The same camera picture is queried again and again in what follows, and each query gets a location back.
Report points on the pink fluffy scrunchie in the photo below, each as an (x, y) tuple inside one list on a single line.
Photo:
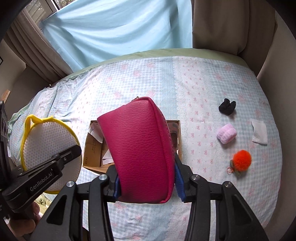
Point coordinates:
[(226, 133)]

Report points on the white cloth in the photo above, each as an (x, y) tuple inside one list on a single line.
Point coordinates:
[(259, 132)]

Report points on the checkered floral bedsheet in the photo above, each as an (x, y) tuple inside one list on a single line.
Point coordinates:
[(188, 89)]

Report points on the round yellow-rimmed mesh pad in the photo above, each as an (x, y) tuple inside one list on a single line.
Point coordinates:
[(42, 139)]

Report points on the window with frame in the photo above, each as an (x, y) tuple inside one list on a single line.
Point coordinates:
[(39, 10)]

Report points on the orange fluffy pompom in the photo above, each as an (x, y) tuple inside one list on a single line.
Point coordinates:
[(240, 162)]

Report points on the cardboard box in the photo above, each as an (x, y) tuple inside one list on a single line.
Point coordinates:
[(97, 157)]

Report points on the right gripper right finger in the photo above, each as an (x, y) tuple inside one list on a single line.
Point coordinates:
[(235, 220)]

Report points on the brown left curtain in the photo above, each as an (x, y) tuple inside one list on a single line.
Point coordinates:
[(28, 42)]

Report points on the pink leather pouch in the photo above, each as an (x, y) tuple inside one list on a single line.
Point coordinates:
[(140, 144)]

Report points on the person's left hand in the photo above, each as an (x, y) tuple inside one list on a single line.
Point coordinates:
[(25, 226)]

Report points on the black sock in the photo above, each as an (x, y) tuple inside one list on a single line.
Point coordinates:
[(227, 107)]

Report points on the light blue hanging sheet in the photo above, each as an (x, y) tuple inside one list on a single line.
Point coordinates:
[(88, 32)]

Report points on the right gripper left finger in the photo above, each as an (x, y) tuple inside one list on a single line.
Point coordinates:
[(63, 218)]

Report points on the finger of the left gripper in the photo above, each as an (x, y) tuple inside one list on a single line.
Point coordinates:
[(65, 156)]

